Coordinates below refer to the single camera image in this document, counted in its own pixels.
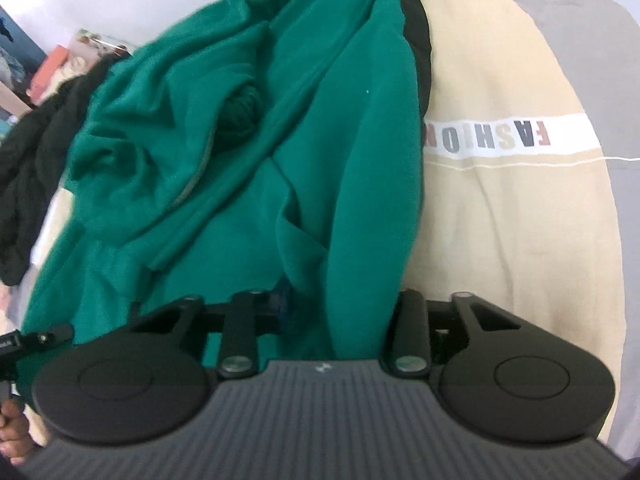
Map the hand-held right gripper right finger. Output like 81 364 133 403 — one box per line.
380 287 523 378

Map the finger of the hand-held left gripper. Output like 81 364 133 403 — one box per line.
21 324 76 350

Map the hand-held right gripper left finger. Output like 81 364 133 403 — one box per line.
129 287 293 378

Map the green printed sweatshirt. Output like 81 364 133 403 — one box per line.
15 0 426 396

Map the person's left hand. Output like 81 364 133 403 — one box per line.
0 399 34 467

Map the patchwork bed sheet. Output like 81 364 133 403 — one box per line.
0 0 640 461

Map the black puffer jacket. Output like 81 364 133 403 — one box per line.
0 57 127 287

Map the orange box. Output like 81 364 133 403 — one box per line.
27 45 71 107

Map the cream cloth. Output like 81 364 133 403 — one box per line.
64 54 93 82

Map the black garment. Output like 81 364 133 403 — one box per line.
387 0 434 117

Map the printed plastic bag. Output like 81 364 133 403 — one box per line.
75 27 134 60

